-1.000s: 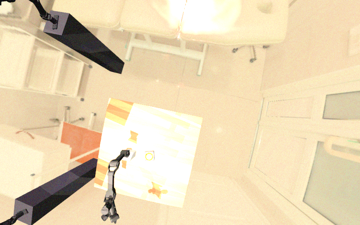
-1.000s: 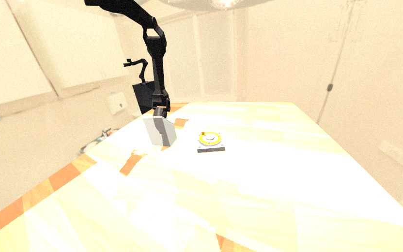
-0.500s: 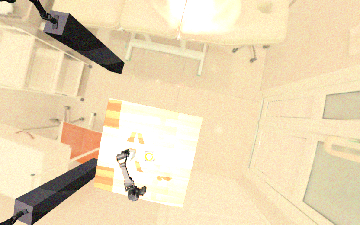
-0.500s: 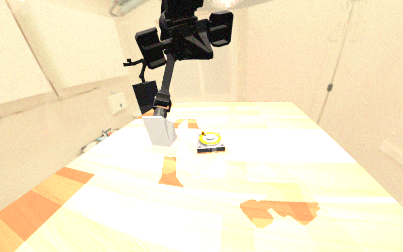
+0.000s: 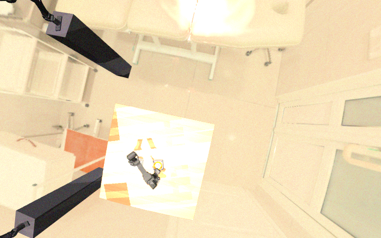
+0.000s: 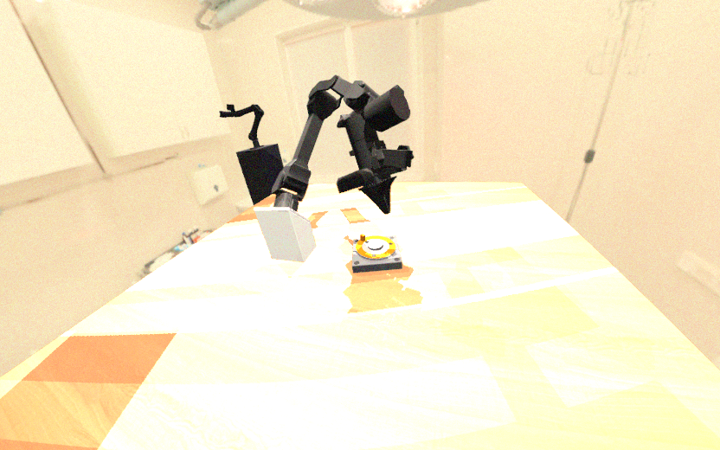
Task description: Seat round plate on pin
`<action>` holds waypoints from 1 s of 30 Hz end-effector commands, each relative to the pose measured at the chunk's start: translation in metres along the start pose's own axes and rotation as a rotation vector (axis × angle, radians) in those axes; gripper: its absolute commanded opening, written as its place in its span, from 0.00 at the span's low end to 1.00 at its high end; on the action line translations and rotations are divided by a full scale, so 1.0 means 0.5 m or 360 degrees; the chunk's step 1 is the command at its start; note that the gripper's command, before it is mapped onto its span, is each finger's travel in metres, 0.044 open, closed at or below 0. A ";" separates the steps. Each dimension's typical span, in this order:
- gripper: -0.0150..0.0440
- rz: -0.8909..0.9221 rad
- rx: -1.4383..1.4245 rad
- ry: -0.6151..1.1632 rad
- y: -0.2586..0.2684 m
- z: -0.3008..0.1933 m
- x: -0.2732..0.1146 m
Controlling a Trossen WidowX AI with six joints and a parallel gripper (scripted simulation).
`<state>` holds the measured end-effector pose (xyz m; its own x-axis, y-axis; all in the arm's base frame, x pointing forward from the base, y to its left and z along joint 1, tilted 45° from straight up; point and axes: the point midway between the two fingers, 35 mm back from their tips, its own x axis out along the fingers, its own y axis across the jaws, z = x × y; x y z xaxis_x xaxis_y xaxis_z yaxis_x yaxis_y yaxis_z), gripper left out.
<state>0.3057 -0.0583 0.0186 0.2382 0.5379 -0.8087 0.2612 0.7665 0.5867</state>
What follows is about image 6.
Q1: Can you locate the yellow round plate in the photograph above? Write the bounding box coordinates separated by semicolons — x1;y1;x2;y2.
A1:
356;235;396;260

